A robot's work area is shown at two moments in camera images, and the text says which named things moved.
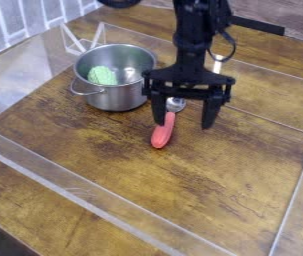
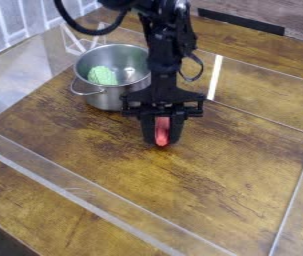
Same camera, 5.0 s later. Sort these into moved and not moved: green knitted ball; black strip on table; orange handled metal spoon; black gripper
Moved: black gripper
Not moved: green knitted ball; orange handled metal spoon; black strip on table
